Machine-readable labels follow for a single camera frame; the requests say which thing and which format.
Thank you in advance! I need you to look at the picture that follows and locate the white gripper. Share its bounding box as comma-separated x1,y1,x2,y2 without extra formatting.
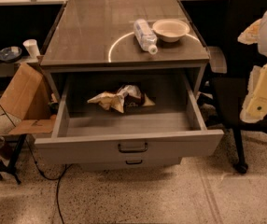
237,11,267,123

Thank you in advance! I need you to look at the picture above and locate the brown chip bag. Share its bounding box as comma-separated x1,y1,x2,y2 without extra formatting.
87,85,155,113

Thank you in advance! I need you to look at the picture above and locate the grey drawer cabinet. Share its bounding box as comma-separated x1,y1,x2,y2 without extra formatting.
39,0,211,172

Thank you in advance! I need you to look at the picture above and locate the open grey top drawer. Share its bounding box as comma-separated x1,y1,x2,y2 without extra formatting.
35,69,223,167

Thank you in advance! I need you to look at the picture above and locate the black office chair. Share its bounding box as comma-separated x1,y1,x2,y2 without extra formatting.
198,0,267,175

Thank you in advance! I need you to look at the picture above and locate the beige paper bowl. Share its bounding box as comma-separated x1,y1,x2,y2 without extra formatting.
152,19,190,43

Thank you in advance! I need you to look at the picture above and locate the clear plastic water bottle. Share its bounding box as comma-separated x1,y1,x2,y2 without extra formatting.
133,19,158,55

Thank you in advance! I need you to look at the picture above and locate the white paper cup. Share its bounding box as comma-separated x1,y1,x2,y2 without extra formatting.
23,39,40,58

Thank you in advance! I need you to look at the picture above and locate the brown cardboard box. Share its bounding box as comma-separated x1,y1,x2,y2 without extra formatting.
0,63,54,134

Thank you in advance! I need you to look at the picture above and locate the blue patterned bowl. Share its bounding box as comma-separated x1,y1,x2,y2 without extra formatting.
0,46,22,63

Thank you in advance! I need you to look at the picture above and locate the low grey side shelf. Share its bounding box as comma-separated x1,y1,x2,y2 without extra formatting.
0,56,38,77

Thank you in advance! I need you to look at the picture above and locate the black tripod stand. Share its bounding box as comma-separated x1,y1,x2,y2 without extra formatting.
0,134,26,185

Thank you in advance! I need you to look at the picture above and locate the black top drawer handle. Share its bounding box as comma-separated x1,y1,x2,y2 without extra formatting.
118,143,148,154

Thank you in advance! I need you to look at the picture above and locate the black drawer handle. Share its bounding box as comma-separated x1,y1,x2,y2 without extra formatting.
125,160,143,165
118,143,148,154

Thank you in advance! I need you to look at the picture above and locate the black lower drawer handle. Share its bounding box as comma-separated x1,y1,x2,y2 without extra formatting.
125,160,143,165

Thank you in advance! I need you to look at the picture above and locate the black floor cable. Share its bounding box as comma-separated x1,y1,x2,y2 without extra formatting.
0,91,69,224

